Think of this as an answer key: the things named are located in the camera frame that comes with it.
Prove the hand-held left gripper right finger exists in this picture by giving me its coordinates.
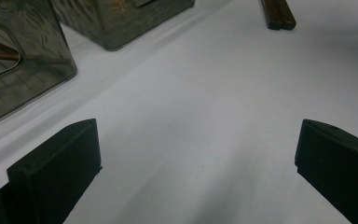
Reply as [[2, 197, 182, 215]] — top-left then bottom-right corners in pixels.
[[294, 119, 358, 224]]

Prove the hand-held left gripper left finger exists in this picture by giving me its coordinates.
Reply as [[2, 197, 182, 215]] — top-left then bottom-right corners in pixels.
[[6, 119, 103, 224]]

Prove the smoky clear plastic bin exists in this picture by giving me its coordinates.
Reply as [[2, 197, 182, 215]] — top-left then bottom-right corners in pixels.
[[50, 0, 196, 51], [0, 0, 78, 130]]

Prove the wooden handled knife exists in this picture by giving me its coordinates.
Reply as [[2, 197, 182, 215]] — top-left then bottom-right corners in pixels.
[[274, 0, 297, 31]]

